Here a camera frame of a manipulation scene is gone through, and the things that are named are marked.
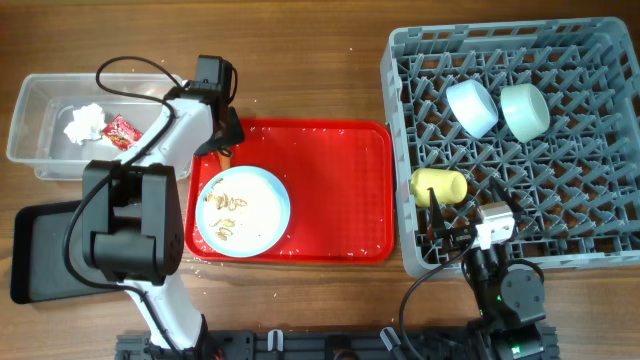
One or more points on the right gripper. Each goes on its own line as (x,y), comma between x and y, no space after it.
(455,233)

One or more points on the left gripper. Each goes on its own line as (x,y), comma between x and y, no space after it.
(236,135)

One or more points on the orange carrot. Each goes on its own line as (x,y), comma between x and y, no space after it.
(225,160)

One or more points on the yellow cup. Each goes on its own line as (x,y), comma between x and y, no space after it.
(449,186)

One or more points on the light blue plate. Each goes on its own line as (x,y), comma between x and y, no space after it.
(262,222)

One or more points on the red snack wrapper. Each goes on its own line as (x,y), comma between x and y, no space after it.
(121,133)

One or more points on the light blue bowl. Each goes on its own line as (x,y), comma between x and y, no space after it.
(473,107)

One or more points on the white tissue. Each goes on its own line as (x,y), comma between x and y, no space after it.
(87,124)

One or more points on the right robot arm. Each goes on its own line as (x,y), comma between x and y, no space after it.
(509,293)

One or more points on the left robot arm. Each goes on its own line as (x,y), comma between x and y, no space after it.
(127,233)

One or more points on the grey dishwasher rack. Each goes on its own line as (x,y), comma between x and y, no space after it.
(578,183)

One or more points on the food scraps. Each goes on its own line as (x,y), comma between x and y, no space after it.
(221,210)

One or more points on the clear plastic bin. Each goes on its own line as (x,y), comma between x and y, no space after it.
(43,110)

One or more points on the black tray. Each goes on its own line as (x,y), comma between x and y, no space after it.
(38,272)

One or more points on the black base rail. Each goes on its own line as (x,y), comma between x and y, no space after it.
(431,343)

